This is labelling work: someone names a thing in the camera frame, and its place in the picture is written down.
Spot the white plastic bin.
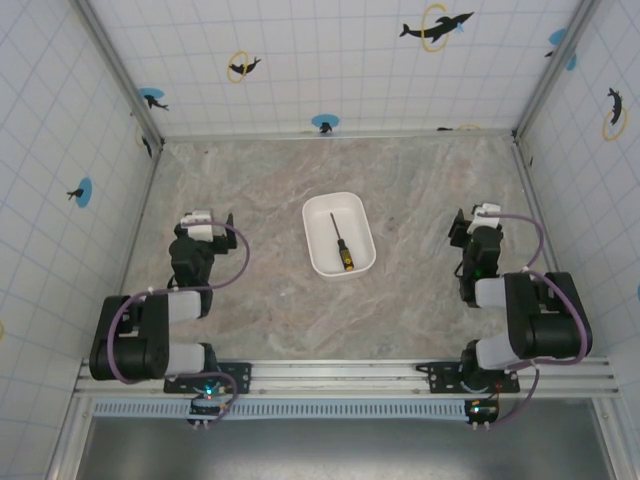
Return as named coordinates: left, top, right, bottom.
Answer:
left=301, top=191, right=377, bottom=282

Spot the blue circle diver sticker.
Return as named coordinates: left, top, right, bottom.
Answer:
left=66, top=177, right=94, bottom=208

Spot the blue circle fish sticker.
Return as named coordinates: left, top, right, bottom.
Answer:
left=310, top=113, right=341, bottom=135

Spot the blue circle shark sticker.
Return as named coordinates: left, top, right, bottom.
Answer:
left=136, top=87, right=171, bottom=113

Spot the small dolphin hoop sticker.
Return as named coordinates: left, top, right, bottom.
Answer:
left=226, top=49, right=263, bottom=84

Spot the upright dolphin hoop sticker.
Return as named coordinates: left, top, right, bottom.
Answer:
left=601, top=86, right=629, bottom=143

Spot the large dolphin hoop sticker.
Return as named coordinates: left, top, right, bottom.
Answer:
left=398, top=3, right=476, bottom=54

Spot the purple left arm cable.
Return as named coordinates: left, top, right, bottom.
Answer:
left=108, top=221, right=251, bottom=427

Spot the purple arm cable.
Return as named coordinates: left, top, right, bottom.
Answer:
left=108, top=221, right=251, bottom=427
left=479, top=212, right=592, bottom=429

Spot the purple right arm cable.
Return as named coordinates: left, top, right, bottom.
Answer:
left=479, top=212, right=592, bottom=429

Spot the black yellow handled screwdriver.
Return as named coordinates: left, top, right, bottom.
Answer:
left=328, top=212, right=355, bottom=273

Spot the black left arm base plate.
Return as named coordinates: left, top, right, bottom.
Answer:
left=163, top=361, right=253, bottom=397

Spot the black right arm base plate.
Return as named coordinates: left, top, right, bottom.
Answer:
left=415, top=360, right=522, bottom=396

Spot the aluminium frame crossbar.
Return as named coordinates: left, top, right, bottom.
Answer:
left=160, top=128, right=517, bottom=145

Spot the aluminium mounting rail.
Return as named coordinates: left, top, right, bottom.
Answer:
left=73, top=356, right=622, bottom=400

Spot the aluminium frame post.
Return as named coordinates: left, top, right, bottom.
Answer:
left=512, top=0, right=601, bottom=140
left=69, top=0, right=166, bottom=154

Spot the white slotted cable duct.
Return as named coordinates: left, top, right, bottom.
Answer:
left=91, top=399, right=607, bottom=420

